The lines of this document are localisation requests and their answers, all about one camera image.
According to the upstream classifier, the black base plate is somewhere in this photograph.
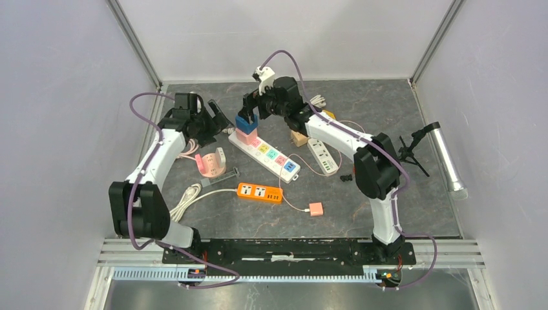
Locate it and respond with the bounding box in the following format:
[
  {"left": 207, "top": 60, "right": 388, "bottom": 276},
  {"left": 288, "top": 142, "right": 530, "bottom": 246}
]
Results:
[{"left": 189, "top": 238, "right": 416, "bottom": 276}]

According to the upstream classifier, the small white power strip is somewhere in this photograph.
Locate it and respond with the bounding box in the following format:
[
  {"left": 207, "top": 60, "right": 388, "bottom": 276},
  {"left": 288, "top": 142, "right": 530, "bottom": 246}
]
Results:
[{"left": 307, "top": 138, "right": 339, "bottom": 176}]

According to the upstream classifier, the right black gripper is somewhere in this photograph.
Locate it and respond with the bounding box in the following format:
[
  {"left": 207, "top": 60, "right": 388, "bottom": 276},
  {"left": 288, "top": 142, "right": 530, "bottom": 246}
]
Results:
[{"left": 238, "top": 81, "right": 288, "bottom": 125}]

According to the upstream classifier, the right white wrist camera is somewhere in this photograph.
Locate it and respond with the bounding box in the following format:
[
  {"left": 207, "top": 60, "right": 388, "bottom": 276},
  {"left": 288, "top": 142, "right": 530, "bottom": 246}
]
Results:
[{"left": 252, "top": 67, "right": 275, "bottom": 96}]

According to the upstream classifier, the orange power strip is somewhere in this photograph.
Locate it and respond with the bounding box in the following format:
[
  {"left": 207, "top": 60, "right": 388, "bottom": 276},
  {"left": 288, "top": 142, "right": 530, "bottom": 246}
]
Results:
[{"left": 236, "top": 183, "right": 283, "bottom": 204}]

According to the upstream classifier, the pink thin charging cable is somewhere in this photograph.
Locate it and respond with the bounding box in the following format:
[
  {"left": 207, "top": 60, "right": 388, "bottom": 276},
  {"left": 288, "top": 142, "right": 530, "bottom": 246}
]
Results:
[{"left": 278, "top": 119, "right": 367, "bottom": 212}]

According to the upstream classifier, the pink round socket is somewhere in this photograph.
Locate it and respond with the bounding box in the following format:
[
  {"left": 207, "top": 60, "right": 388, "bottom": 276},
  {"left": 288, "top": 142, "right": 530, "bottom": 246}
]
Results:
[{"left": 195, "top": 147, "right": 226, "bottom": 178}]

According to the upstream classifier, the black mini tripod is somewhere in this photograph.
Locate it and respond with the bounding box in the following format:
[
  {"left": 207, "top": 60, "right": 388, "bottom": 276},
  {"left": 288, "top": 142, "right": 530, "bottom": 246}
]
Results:
[{"left": 398, "top": 122, "right": 441, "bottom": 178}]

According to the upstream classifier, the tan wooden cube socket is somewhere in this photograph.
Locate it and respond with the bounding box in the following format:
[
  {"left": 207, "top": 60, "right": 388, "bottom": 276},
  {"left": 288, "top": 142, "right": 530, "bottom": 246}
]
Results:
[{"left": 290, "top": 130, "right": 309, "bottom": 147}]

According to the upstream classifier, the pink cube socket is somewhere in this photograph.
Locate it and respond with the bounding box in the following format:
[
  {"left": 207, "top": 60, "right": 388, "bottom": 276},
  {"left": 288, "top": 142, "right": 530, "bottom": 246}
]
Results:
[{"left": 236, "top": 129, "right": 257, "bottom": 145}]

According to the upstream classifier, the pink charger plug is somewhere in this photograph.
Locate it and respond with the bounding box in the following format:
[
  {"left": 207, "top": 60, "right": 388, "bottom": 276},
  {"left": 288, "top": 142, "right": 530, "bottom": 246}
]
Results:
[{"left": 308, "top": 202, "right": 324, "bottom": 217}]

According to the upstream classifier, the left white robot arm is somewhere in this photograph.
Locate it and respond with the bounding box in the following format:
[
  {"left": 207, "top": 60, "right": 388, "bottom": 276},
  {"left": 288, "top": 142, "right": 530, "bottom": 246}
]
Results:
[{"left": 108, "top": 92, "right": 232, "bottom": 263}]

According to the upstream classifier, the silver microphone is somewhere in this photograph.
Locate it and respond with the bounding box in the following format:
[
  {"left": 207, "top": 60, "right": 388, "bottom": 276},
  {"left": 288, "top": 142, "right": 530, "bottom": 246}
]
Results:
[{"left": 429, "top": 122, "right": 469, "bottom": 200}]

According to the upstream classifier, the long white power strip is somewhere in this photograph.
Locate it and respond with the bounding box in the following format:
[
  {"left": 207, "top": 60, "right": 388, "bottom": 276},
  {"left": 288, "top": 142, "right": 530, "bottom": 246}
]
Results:
[{"left": 228, "top": 132, "right": 300, "bottom": 183}]

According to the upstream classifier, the grey flat bracket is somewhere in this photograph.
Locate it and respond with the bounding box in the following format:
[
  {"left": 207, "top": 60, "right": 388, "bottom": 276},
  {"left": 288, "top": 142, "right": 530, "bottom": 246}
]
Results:
[{"left": 200, "top": 167, "right": 240, "bottom": 187}]

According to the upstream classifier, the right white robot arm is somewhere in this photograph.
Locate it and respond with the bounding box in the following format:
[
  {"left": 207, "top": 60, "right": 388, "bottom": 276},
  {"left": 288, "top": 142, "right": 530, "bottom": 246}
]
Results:
[{"left": 236, "top": 74, "right": 406, "bottom": 264}]

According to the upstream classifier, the white orange-strip cord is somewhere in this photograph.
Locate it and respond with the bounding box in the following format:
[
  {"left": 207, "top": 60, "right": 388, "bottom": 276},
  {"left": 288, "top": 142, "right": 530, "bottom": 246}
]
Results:
[{"left": 170, "top": 183, "right": 237, "bottom": 223}]

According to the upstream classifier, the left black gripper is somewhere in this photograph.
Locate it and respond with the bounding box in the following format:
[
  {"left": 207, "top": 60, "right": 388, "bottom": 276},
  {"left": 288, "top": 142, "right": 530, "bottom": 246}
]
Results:
[{"left": 191, "top": 100, "right": 233, "bottom": 148}]

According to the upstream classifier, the small black clip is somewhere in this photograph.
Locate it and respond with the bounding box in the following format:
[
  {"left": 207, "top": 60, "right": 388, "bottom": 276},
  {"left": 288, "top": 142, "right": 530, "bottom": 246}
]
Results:
[{"left": 340, "top": 174, "right": 353, "bottom": 182}]

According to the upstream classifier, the yellow cube socket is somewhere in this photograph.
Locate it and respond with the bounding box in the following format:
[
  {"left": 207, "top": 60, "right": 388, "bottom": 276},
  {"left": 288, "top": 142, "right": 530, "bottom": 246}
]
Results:
[{"left": 322, "top": 110, "right": 335, "bottom": 119}]

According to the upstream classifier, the blue cube socket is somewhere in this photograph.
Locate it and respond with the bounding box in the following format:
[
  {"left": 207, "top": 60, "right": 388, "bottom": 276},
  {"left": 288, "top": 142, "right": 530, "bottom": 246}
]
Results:
[{"left": 235, "top": 114, "right": 258, "bottom": 134}]

